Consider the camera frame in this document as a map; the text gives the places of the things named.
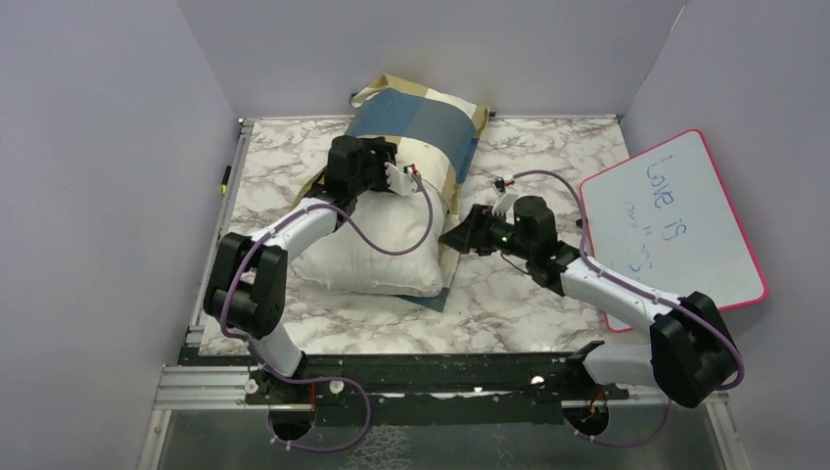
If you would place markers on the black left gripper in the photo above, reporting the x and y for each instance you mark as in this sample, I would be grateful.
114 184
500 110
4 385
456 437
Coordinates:
383 152

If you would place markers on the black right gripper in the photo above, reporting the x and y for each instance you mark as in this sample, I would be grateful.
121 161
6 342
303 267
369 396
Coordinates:
474 230

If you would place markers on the white pillow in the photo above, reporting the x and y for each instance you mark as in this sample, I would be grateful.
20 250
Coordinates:
343 261

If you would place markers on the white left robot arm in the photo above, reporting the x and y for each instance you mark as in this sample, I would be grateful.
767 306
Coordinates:
247 283

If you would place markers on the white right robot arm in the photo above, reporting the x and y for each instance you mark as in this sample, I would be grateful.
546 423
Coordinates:
690 353

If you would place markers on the yellow black marker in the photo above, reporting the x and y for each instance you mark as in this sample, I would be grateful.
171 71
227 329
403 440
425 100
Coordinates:
225 179

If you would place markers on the pink framed whiteboard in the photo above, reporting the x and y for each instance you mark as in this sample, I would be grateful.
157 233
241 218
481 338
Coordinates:
665 219

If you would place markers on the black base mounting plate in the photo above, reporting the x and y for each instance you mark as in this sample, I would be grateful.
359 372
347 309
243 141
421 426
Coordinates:
510 371

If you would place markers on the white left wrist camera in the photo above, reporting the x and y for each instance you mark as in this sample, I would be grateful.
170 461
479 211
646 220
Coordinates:
400 181

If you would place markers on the aluminium table edge rail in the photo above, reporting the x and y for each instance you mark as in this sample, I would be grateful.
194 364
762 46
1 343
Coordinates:
195 327

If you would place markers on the aluminium front rail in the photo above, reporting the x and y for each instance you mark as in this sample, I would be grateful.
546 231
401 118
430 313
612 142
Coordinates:
226 388

